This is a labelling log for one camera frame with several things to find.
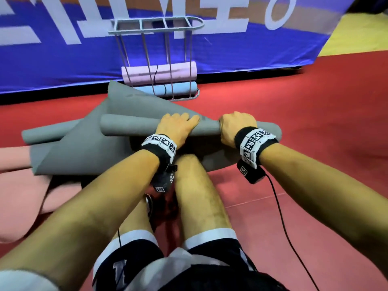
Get person's left leg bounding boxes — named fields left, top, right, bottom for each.
left=117, top=197, right=159, bottom=241

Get person's right hand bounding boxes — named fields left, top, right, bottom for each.
left=218, top=112, right=258, bottom=148

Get black shoe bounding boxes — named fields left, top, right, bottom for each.
left=144, top=191, right=180, bottom=234

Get person's right forearm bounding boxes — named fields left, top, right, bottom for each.
left=259, top=143, right=388, bottom=271

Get blue banner with white letters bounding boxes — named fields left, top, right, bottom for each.
left=0, top=0, right=359, bottom=95

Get person's left hand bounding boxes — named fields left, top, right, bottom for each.
left=155, top=113, right=201, bottom=149

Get light blue rolled mat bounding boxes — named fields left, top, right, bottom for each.
left=133, top=81, right=198, bottom=97

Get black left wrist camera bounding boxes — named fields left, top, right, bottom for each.
left=151, top=164, right=178, bottom=193

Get pink rolled mat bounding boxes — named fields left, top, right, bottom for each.
left=121, top=61, right=198, bottom=86

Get pink floor mat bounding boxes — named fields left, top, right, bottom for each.
left=0, top=146, right=83, bottom=243

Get person's right leg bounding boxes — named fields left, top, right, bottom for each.
left=174, top=154, right=234, bottom=241

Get black shorts with white trim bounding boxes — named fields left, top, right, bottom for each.
left=92, top=228, right=290, bottom=291

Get person's leg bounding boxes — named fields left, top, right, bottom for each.
left=117, top=197, right=159, bottom=241
left=174, top=154, right=234, bottom=241

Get grey shirt sleeve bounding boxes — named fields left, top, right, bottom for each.
left=0, top=269, right=60, bottom=291

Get person's left forearm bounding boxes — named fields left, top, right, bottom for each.
left=0, top=150, right=160, bottom=291

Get grey yoga mat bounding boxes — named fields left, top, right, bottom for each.
left=21, top=81, right=283, bottom=176

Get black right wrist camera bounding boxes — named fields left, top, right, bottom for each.
left=236, top=159, right=267, bottom=185

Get metal wire mat rack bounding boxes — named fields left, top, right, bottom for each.
left=108, top=16, right=205, bottom=101

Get marker wristband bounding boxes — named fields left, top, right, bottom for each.
left=235, top=127, right=279, bottom=170
left=141, top=133, right=177, bottom=164

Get left marker wristband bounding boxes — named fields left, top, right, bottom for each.
left=141, top=133, right=177, bottom=164

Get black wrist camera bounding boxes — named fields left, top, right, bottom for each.
left=151, top=164, right=178, bottom=193
left=236, top=159, right=267, bottom=185

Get right marker wristband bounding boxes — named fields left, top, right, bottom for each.
left=235, top=127, right=279, bottom=170

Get black right camera cable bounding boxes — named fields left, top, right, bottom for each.
left=263, top=174, right=321, bottom=291

